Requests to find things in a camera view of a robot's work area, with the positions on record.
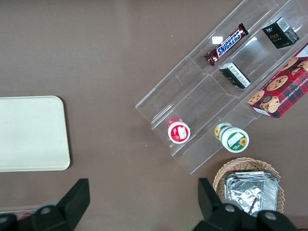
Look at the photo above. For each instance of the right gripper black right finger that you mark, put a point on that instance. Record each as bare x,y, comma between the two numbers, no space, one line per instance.
211,207

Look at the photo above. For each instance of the small black carton box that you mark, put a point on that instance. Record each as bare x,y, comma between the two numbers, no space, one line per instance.
234,75
279,36

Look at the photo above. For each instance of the aluminium foil container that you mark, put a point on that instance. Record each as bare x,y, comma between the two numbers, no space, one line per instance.
252,192

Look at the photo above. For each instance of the light wicker basket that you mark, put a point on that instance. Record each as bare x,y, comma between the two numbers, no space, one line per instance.
240,164

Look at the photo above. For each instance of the green sunflower lid jar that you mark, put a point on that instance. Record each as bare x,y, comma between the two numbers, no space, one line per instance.
234,140

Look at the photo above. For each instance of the red tartan cookie box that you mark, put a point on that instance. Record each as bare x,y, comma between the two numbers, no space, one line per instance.
284,89

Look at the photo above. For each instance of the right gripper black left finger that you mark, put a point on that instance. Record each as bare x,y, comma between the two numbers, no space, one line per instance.
69,204

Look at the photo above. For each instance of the Snickers chocolate bar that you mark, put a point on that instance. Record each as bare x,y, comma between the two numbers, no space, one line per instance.
227,44

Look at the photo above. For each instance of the red strawberry lid jar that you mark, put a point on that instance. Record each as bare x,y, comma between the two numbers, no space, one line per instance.
179,132

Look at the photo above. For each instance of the beige rectangular tray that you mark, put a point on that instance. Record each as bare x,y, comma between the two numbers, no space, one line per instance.
31,132

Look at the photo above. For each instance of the clear acrylic stepped display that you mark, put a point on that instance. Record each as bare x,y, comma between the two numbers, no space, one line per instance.
192,96

